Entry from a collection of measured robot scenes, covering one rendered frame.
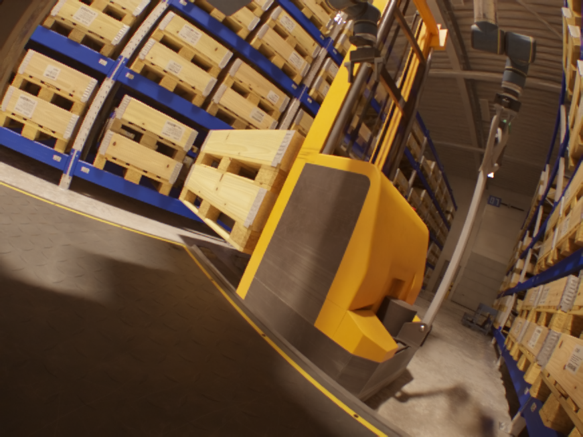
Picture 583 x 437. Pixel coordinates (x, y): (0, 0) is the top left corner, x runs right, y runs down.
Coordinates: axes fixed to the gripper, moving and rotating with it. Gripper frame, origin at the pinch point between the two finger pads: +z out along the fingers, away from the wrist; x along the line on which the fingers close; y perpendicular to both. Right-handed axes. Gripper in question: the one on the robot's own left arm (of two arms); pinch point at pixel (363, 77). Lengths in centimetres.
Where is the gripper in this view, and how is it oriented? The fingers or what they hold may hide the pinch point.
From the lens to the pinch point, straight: 115.5
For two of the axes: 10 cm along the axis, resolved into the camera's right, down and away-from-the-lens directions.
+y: 7.5, -1.2, 6.5
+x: -6.6, -2.6, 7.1
